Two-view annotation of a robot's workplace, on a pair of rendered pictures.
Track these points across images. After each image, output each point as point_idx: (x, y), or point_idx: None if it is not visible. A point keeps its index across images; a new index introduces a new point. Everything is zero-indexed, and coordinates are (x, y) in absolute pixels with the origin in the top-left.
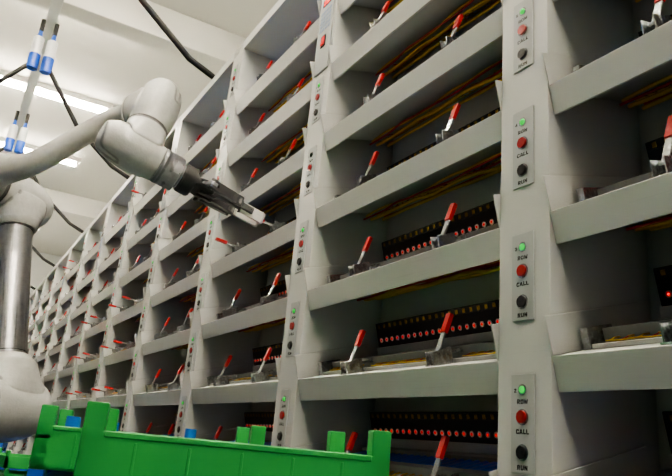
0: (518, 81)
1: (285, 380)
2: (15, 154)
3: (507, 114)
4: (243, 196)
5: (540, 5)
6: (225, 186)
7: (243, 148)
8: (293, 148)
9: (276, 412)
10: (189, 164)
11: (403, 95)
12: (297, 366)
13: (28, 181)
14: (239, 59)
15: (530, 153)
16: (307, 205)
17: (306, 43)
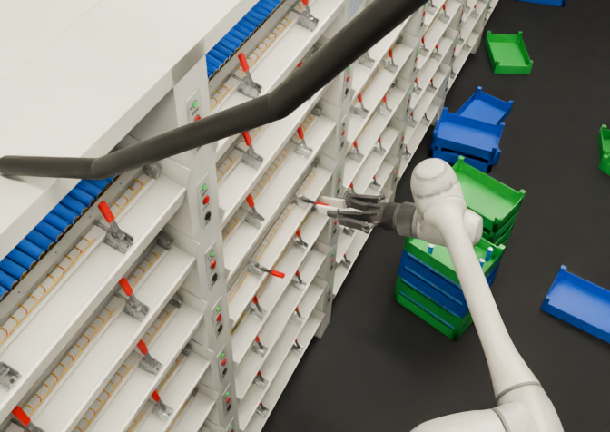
0: (418, 35)
1: (331, 247)
2: (513, 348)
3: (414, 50)
4: (266, 225)
5: (427, 2)
6: (371, 195)
7: (250, 190)
8: None
9: (327, 265)
10: (398, 203)
11: (386, 54)
12: (339, 230)
13: (463, 412)
14: (198, 79)
15: (416, 62)
16: (340, 156)
17: (327, 26)
